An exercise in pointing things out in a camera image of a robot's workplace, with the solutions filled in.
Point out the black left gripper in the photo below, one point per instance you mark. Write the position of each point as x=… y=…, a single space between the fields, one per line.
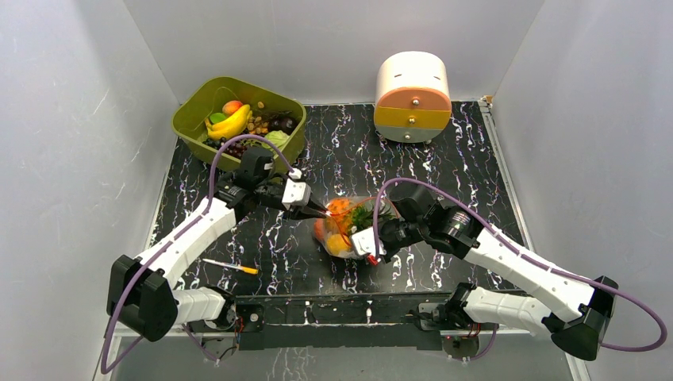
x=312 y=209

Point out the orange toy pumpkin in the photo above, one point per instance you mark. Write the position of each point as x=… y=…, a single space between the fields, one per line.
x=319 y=230

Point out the clear zip bag orange zipper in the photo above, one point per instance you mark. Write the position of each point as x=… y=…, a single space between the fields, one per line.
x=346 y=232

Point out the yellow toy lemon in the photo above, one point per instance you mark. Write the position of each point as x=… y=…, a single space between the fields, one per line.
x=337 y=246

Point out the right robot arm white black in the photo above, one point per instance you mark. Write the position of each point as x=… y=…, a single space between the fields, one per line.
x=572 y=313

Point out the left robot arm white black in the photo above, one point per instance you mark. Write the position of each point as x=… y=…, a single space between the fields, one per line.
x=143 y=295

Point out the light green toy cabbage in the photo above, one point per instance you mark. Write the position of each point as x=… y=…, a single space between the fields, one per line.
x=278 y=138

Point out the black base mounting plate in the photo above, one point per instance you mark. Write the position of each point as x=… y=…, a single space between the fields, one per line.
x=418 y=320

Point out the dark brown toy fruit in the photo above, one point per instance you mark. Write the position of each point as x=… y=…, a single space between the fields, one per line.
x=262 y=121

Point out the white pen yellow cap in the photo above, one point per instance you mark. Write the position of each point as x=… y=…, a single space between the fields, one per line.
x=237 y=267

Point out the dark purple toy grapes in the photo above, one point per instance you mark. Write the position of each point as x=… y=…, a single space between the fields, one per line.
x=235 y=150

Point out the yellow toy banana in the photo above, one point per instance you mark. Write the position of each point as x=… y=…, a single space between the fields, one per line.
x=231 y=127

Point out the round white mini drawer cabinet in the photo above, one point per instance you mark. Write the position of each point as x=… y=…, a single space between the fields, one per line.
x=412 y=100

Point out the green toy lime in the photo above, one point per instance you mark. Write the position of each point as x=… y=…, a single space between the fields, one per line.
x=216 y=118

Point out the olive green plastic bin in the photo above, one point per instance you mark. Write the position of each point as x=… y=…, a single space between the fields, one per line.
x=189 y=121

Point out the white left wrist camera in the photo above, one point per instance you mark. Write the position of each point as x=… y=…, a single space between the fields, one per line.
x=296 y=190

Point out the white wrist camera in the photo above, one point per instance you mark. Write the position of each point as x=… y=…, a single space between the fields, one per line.
x=296 y=190
x=366 y=247

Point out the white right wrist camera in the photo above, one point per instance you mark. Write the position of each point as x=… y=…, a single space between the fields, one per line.
x=366 y=247

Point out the aluminium frame rail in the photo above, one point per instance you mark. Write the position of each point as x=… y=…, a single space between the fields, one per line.
x=577 y=368

